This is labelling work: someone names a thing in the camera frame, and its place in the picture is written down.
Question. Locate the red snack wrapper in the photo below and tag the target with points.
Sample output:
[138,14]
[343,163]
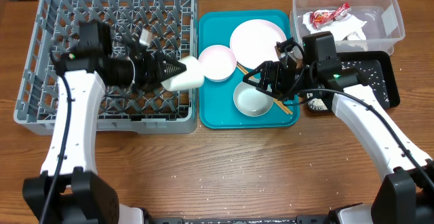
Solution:
[321,18]

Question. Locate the lower wooden chopstick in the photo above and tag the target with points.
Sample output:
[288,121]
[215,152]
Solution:
[241,70]

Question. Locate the clear plastic waste bin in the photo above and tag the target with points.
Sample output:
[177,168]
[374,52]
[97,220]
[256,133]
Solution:
[384,27]

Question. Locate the grey small bowl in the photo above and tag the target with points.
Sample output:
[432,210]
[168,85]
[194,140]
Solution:
[250,102]

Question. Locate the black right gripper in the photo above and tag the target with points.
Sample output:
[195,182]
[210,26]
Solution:
[275,78]

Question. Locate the black rectangular tray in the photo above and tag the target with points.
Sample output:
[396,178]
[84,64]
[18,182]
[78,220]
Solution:
[369,68]

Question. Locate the white rice pile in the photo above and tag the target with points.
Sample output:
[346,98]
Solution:
[316,105]

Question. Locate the wooden chopstick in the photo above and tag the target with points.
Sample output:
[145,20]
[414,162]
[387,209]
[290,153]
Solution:
[286,110]
[241,70]

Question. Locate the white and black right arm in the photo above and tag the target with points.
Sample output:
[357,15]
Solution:
[314,67]

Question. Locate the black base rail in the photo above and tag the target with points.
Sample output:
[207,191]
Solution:
[237,220]

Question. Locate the white shallow bowl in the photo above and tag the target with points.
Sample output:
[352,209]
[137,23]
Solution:
[218,62]

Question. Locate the grey plastic dish rack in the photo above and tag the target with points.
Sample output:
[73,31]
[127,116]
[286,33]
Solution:
[56,30]

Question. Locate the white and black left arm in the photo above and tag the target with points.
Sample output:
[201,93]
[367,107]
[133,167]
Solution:
[68,189]

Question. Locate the crumpled white paper napkin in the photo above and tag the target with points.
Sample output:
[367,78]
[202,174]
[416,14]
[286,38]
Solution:
[349,28]

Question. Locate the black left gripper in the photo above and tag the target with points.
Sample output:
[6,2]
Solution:
[154,75]

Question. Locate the teal serving tray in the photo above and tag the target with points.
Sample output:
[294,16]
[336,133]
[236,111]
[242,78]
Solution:
[217,109]

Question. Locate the white plastic cup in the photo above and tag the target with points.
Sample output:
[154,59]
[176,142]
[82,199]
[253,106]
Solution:
[192,78]

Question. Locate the upper wooden chopstick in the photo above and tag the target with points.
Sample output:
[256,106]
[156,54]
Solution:
[286,110]

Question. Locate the large white round plate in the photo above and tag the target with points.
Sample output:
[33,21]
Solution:
[254,41]

